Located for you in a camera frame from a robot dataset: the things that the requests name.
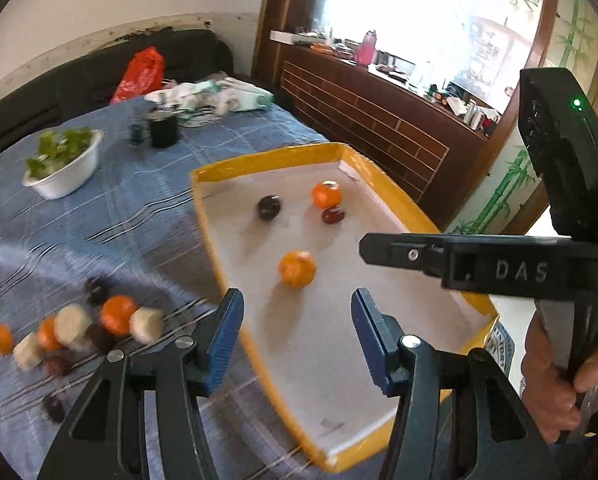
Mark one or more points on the white and green cloth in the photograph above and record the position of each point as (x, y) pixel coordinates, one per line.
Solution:
(219, 97)

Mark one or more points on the red plastic bag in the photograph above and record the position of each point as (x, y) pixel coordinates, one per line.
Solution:
(139, 75)

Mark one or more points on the dark purple passion fruit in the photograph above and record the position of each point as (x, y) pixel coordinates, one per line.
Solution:
(269, 207)
(95, 290)
(99, 337)

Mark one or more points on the black cup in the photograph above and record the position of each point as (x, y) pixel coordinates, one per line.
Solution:
(163, 130)

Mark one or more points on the yellow-rimmed white tray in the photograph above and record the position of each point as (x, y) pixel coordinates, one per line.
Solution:
(329, 320)

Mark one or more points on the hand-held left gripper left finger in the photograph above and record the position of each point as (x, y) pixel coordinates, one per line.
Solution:
(224, 340)

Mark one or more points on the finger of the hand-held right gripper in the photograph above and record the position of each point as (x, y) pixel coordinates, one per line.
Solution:
(394, 255)

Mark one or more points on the brown wooden window cabinet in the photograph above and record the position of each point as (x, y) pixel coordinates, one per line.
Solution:
(379, 125)

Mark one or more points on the white sugarcane chunk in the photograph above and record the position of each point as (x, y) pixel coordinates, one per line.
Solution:
(28, 352)
(146, 324)
(73, 325)

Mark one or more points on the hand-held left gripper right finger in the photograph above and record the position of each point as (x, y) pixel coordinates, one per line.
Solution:
(374, 340)

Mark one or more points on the flat white box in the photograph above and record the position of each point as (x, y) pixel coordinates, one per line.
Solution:
(286, 36)

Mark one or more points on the blue plaid tablecloth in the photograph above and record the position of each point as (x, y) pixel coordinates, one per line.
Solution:
(129, 220)

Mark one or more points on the white bowl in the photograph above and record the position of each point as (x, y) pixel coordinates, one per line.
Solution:
(71, 175)

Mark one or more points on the person's right hand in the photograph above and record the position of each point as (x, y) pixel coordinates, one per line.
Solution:
(546, 385)

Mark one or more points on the red date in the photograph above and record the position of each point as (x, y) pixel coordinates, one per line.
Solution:
(333, 216)
(58, 366)
(54, 407)

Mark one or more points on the brown wooden window frame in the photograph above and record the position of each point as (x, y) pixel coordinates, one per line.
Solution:
(269, 10)

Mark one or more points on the pink bottle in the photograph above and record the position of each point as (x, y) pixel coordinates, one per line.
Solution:
(368, 47)

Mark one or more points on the orange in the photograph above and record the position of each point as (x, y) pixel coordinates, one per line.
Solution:
(297, 269)
(0, 338)
(326, 194)
(49, 332)
(118, 315)

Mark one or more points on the green lettuce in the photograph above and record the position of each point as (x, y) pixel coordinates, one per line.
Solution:
(54, 150)

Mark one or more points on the green bamboo wall decal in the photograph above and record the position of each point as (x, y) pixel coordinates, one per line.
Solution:
(499, 195)

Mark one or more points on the black sofa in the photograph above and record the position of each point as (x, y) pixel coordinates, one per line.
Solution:
(79, 80)

